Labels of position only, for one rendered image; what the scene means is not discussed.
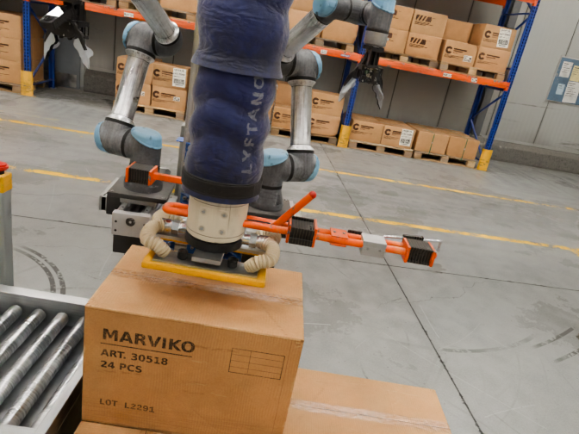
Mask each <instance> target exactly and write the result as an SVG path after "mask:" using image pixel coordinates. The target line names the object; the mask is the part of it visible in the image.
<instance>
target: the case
mask: <svg viewBox="0 0 579 434"><path fill-rule="evenodd" d="M150 250H151V249H148V248H146V247H145V246H139V245H131V247H130V248H129V249H128V251H127V252H126V253H125V255H124V256H123V257H122V258H121V260H120V261H119V263H118V264H117V265H116V266H115V267H114V268H113V270H112V271H111V272H110V273H109V275H108V276H107V278H106V279H105V280H104V281H103V283H102V284H101V286H100V287H99V288H98V289H97V291H96V292H95V293H94V294H93V295H92V296H91V298H90V299H89V301H88V302H87V303H86V304H85V306H84V359H83V388H82V418H81V419H82V420H88V421H94V422H100V423H106V424H112V425H124V426H129V427H135V428H141V429H148V430H154V431H165V432H170V433H177V434H283V430H284V426H285V423H286V418H287V415H288V410H289V407H290V400H291V396H292V392H293V388H294V385H295V380H296V373H297V370H298V366H299V362H300V358H301V354H302V347H303V343H304V324H303V294H302V273H301V272H295V271H290V270H280V269H275V268H269V269H267V272H266V279H265V287H264V288H258V287H253V286H247V285H242V284H237V283H231V282H223V281H217V280H212V279H207V278H201V277H196V276H187V275H182V274H177V273H171V272H166V271H161V270H151V269H146V268H142V267H141V262H142V260H143V259H144V258H145V256H146V254H147V253H148V252H149V251H150Z"/></svg>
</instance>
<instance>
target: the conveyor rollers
mask: <svg viewBox="0 0 579 434"><path fill-rule="evenodd" d="M21 315H22V308H21V307H19V306H17V305H13V306H11V307H10V308H9V309H8V310H7V311H6V312H5V313H4V314H2V315H1V316H0V336H1V335H2V334H3V333H4V332H5V331H6V330H7V329H8V328H9V327H10V326H11V325H12V324H13V323H14V322H15V321H16V320H17V319H18V318H19V317H20V316H21ZM45 317H46V313H45V312H44V311H43V310H42V309H39V308H38V309H35V310H34V311H33V312H32V313H31V314H30V315H29V316H28V317H27V318H26V319H25V320H24V321H23V322H22V323H21V324H20V325H19V326H18V327H17V328H16V329H15V330H14V331H13V332H12V333H11V334H10V336H9V337H8V338H7V339H6V340H5V341H4V342H3V343H2V344H1V345H0V368H1V366H2V365H3V364H4V363H5V362H6V361H7V360H8V359H9V357H10V356H11V355H12V354H13V353H14V352H15V351H16V349H17V348H18V347H19V346H20V345H21V344H22V343H23V342H24V340H25V339H26V338H27V337H28V336H29V335H30V334H31V333H32V331H33V330H34V329H35V328H36V327H37V326H38V325H39V324H40V322H41V321H42V320H43V319H44V318H45ZM68 321H69V317H68V315H67V314H66V313H58V314H57V315H56V316H55V317H54V318H53V320H52V321H51V322H50V323H49V324H48V325H47V327H46V328H45V329H44V330H43V331H42V332H41V334H40V335H39V336H38V337H37V338H36V340H35V341H34V342H33V343H32V344H31V345H30V346H29V347H28V348H27V349H26V350H25V352H24V353H23V354H22V355H21V356H20V357H19V359H18V360H17V361H16V362H15V363H14V364H13V366H12V367H11V368H10V369H9V370H8V372H7V373H6V374H5V375H4V376H3V377H2V379H1V380H0V405H1V404H2V403H3V401H4V400H5V399H6V398H7V397H8V395H9V394H10V393H11V391H12V390H13V389H14V388H15V386H16V385H17V384H18V382H19V381H20V380H21V379H22V378H23V376H25V374H26V373H27V372H28V371H29V369H30V368H31V367H32V366H33V364H34V363H35V362H36V360H37V359H38V358H39V357H40V355H41V354H42V353H43V352H44V350H45V349H46V348H47V346H48V345H49V344H50V343H51V342H52V341H53V340H54V338H55V337H56V336H57V335H58V334H59V332H60V331H61V330H62V328H63V327H64V326H65V324H66V323H67V322H68ZM83 335H84V316H83V317H81V318H80V319H79V320H78V322H77V323H76V324H75V326H74V327H73V328H72V329H71V330H70V331H69V333H68V334H67V335H66V337H65V338H64V340H63V341H62V342H61V343H60V345H59V346H58V348H57V349H56V350H55V351H54V353H53V354H52V355H51V356H50V357H49V358H48V360H47V361H46V363H45V364H44V365H43V366H42V368H41V369H40V371H39V372H38V373H37V374H36V376H35V377H34V379H33V380H32V381H31V382H30V383H29V384H28V386H27V387H26V388H25V390H24V391H23V392H22V394H21V395H20V396H19V398H18V399H17V400H16V402H15V403H14V404H13V406H12V407H11V408H10V409H9V410H8V411H7V413H6V414H5V415H4V416H3V418H2V419H1V421H0V424H5V425H16V426H19V424H20V423H21V422H22V421H23V419H24V418H25V416H26V415H27V414H28V412H29V411H30V409H31V408H32V406H33V405H34V403H35V402H36V401H37V400H38V399H39V397H40V395H41V394H42V393H43V391H44V390H45V388H46V387H47V385H48V384H49V383H50V381H51V380H52V379H53V378H54V376H55V375H56V373H57V372H58V371H59V369H60V367H61V366H62V365H63V363H64V362H65V360H66V359H67V357H68V356H70V354H71V353H72V351H73V350H74V348H75V347H76V345H77V344H78V342H79V341H80V339H81V338H82V337H83ZM83 359H84V351H83V352H82V353H81V355H80V356H79V358H78V360H77V361H76V362H75V363H74V364H73V366H72V368H71V369H70V371H69V372H68V374H67V375H66V377H65V378H64V380H63V381H62V382H61V383H60V385H59V387H58V388H57V390H56V391H55V393H54V394H53V396H52V397H51V399H50V400H49V401H48V402H47V404H46V406H45V407H44V408H43V410H42V411H41V413H40V415H39V416H38V418H37V419H36V420H35V422H34V423H33V424H32V426H31V427H30V428H34V429H37V428H38V427H39V425H40V423H41V422H42V420H43V419H44V418H45V417H46V415H47V413H48V412H49V410H50V409H51V407H52V406H53V404H54V402H55V401H56V399H58V397H59V395H60V394H61V392H62V391H63V389H64V388H65V386H66V384H67V383H68V381H69V380H70V379H71V378H72V376H73V374H74V373H75V371H76V370H77V368H78V366H79V365H80V363H81V362H82V361H83Z"/></svg>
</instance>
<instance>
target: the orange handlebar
mask: <svg viewBox="0 0 579 434"><path fill-rule="evenodd" d="M153 179H155V180H159V181H165V182H169V183H179V184H182V182H181V177H177V176H172V175H167V174H162V173H158V172H154V174H153ZM188 206H189V205H188V204H183V203H178V202H166V203H165V204H164V205H163V207H162V210H163V211H164V212H165V213H167V214H173V215H178V216H183V217H188ZM247 219H251V220H258V221H264V222H269V223H271V224H266V223H261V222H256V221H251V220H247ZM274 221H275V220H271V219H266V218H261V217H256V216H251V215H247V217H246V220H245V221H244V223H243V227H247V228H251V229H257V230H262V231H267V232H272V233H281V234H286V235H287V231H288V222H285V223H283V224H282V225H281V226H276V225H272V223H273V222H274ZM316 240H320V241H326V242H329V244H330V245H337V246H341V247H346V246H347V245H349V246H355V247H360V248H362V247H363V240H361V235H358V234H353V233H348V232H346V230H341V229H337V228H331V227H330V230H329V229H324V228H319V227H318V232H317V235H316ZM385 241H386V244H387V247H386V250H385V252H389V253H394V254H399V255H405V253H406V248H402V247H403V243H402V242H397V241H392V240H387V239H385Z"/></svg>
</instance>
